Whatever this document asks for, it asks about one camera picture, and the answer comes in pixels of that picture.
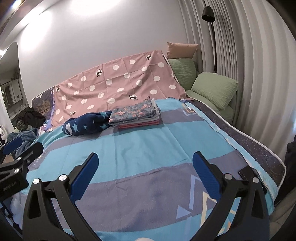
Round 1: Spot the teal floral garment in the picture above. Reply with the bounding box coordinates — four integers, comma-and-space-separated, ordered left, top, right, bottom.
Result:
108, 99, 159, 127

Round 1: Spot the dark blue crumpled clothing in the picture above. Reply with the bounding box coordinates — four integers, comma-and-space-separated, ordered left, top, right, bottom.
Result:
6, 128, 39, 160

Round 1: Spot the black clothing pile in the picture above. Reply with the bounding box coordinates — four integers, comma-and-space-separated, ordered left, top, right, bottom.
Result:
16, 108, 46, 131

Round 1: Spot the white gloved left hand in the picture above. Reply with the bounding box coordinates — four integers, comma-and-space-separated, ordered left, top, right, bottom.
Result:
10, 194, 23, 225

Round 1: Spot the purple patterned pillow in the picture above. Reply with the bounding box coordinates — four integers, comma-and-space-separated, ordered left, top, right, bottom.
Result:
31, 87, 54, 120

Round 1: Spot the navy star fleece garment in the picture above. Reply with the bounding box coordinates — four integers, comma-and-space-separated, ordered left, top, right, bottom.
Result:
62, 111, 112, 136

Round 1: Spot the dark starry mattress edge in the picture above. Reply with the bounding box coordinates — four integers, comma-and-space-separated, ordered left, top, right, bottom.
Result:
186, 90, 287, 200

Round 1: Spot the blue and grey bedspread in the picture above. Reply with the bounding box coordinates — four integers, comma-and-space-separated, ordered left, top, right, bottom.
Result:
14, 97, 280, 241

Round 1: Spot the folded pink garment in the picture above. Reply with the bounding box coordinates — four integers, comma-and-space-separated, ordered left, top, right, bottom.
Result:
118, 119, 160, 129

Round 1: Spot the green pillow near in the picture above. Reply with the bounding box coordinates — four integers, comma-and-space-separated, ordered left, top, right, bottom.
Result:
191, 72, 239, 110

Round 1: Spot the green pillow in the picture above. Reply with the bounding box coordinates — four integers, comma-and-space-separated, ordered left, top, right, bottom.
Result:
191, 72, 239, 110
168, 58, 199, 90

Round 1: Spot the pink polka dot sheet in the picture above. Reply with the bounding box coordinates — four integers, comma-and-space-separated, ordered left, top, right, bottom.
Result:
51, 50, 186, 128

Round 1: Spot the green pillow far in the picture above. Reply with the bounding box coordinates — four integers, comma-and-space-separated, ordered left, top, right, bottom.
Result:
168, 58, 199, 90

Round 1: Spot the tan pillow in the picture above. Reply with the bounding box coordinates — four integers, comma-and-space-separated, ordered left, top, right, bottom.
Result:
166, 42, 199, 59

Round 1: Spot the grey pleated curtain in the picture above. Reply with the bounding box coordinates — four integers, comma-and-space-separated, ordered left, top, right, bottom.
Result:
179, 1, 295, 158

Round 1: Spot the black floor lamp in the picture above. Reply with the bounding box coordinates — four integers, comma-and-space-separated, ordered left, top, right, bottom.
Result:
202, 6, 217, 73

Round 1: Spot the arched wall mirror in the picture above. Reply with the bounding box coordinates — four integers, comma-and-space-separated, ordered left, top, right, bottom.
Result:
1, 42, 29, 133

